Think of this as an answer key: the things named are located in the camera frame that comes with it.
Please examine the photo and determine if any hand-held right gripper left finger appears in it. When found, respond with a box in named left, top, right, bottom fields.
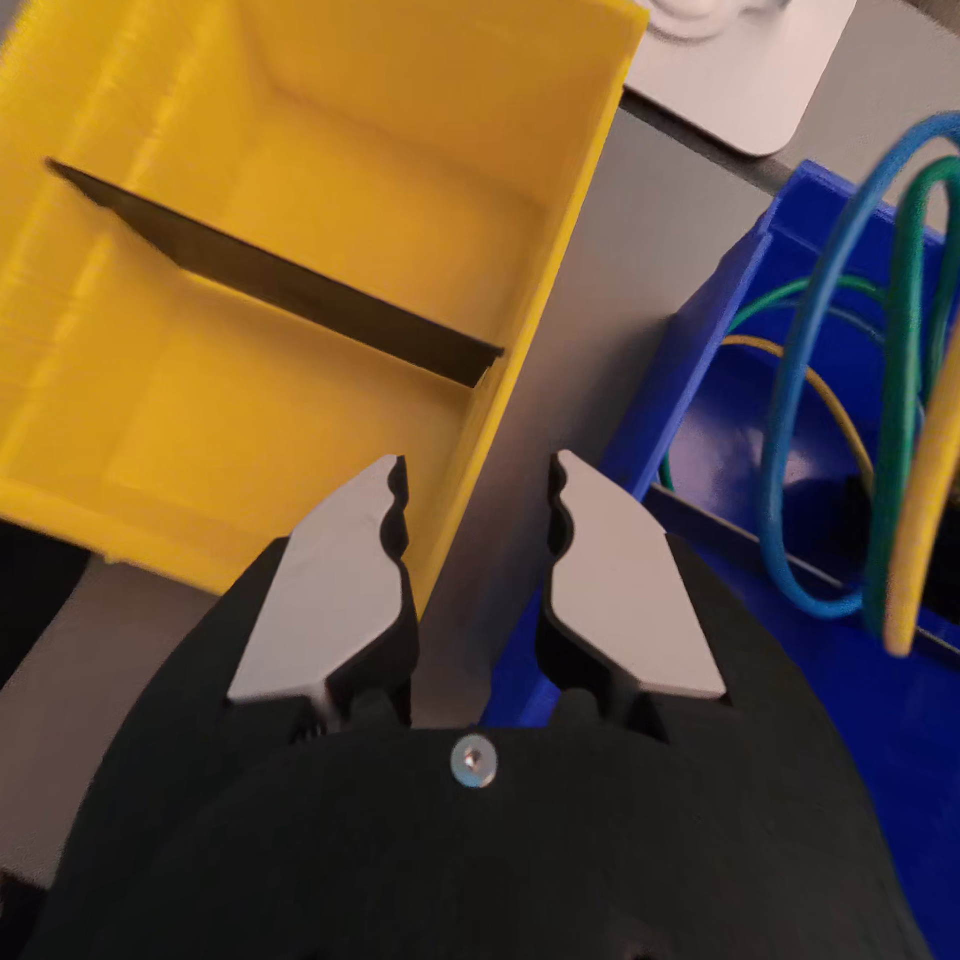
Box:
left=225, top=453, right=420, bottom=727

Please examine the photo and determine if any yellow ethernet cable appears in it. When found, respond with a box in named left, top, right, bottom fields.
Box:
left=720, top=333, right=960, bottom=657

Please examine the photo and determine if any yellow plastic bin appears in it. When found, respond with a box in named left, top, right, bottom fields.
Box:
left=0, top=0, right=650, bottom=597

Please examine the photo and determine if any green ethernet cable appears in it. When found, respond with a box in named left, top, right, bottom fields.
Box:
left=660, top=153, right=960, bottom=639

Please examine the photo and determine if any blue ethernet cable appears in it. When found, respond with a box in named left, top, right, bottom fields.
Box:
left=756, top=112, right=960, bottom=620

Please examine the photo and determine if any blue plastic bin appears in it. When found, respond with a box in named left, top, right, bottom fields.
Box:
left=480, top=159, right=960, bottom=960

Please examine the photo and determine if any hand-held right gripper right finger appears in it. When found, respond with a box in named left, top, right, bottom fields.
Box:
left=534, top=448, right=729, bottom=727

